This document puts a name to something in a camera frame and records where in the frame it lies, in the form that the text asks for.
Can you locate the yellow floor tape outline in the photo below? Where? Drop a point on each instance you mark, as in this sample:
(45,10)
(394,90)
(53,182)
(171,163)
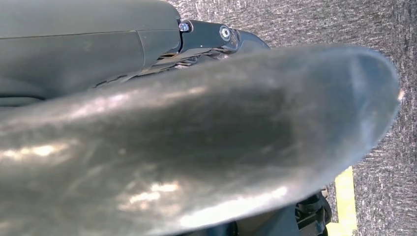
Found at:
(345,202)

